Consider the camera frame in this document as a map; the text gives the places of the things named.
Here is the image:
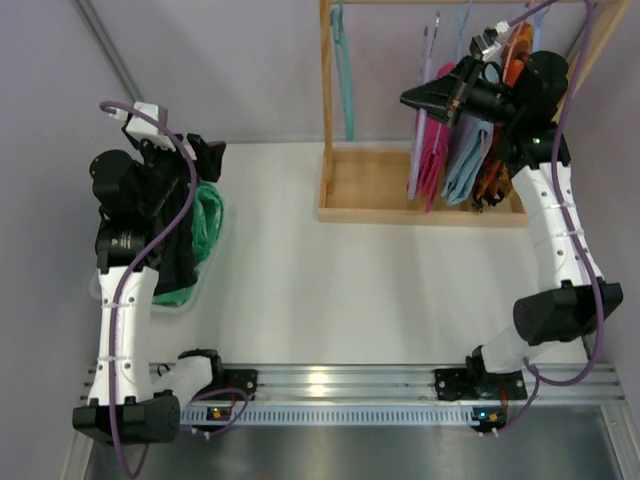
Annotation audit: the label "pink trousers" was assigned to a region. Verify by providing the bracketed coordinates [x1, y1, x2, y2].
[414, 62, 457, 214]

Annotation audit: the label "lilac hanger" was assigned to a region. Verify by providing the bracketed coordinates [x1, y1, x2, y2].
[407, 11, 441, 200]

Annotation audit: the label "green trousers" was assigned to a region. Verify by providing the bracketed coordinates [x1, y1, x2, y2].
[153, 181, 225, 309]

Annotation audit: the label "black trousers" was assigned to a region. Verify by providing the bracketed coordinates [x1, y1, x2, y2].
[154, 174, 198, 296]

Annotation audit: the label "teal hanger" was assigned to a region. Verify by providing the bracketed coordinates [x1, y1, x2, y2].
[330, 1, 355, 142]

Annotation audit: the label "light blue hanger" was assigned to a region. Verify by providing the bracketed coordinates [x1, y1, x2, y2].
[432, 0, 473, 154]

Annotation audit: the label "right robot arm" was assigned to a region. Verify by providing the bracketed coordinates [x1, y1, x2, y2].
[400, 51, 623, 401]

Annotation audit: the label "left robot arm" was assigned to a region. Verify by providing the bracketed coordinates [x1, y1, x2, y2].
[72, 134, 226, 445]

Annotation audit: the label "light blue trousers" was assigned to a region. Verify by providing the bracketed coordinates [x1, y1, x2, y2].
[441, 114, 494, 206]

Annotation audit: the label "orange patterned trousers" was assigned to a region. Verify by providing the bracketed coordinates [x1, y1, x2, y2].
[471, 22, 535, 212]

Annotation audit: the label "wooden clothes rack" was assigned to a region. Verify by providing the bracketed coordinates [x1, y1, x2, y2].
[318, 0, 636, 229]

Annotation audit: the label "white plastic basket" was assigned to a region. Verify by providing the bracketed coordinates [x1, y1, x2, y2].
[89, 180, 227, 314]

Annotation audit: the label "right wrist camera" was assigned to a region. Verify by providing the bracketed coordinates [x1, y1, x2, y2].
[469, 21, 511, 62]

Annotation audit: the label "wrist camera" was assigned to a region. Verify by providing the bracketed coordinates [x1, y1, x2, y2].
[115, 101, 176, 151]
[469, 21, 511, 62]

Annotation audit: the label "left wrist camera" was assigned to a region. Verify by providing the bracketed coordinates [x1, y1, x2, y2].
[115, 101, 176, 151]

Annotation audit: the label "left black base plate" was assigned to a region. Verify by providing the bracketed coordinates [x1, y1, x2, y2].
[196, 368, 258, 401]

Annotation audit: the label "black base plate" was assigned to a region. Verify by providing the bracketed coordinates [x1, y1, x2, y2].
[196, 368, 258, 401]
[435, 367, 528, 402]

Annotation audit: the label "grey slotted cable duct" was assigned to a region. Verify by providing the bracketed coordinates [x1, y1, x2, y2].
[180, 402, 503, 428]

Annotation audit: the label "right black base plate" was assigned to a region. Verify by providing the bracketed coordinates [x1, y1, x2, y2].
[435, 367, 528, 402]

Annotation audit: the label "aluminium mounting rail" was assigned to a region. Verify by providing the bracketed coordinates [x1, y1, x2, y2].
[79, 363, 626, 404]

